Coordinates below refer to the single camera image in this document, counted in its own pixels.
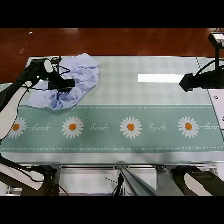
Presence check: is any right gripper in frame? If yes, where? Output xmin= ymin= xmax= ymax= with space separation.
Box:
xmin=178 ymin=72 xmax=205 ymax=93

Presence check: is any silver frame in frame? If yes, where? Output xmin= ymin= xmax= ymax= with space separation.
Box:
xmin=0 ymin=161 xmax=224 ymax=197

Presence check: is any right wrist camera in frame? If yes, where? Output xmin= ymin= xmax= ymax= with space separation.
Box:
xmin=207 ymin=31 xmax=224 ymax=74

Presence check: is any light blue shirt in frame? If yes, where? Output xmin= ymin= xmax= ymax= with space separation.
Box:
xmin=27 ymin=52 xmax=101 ymax=111

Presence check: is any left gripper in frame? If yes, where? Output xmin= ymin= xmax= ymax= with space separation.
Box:
xmin=47 ymin=78 xmax=77 ymax=92

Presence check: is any black cable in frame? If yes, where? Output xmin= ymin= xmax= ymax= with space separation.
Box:
xmin=105 ymin=171 xmax=126 ymax=197

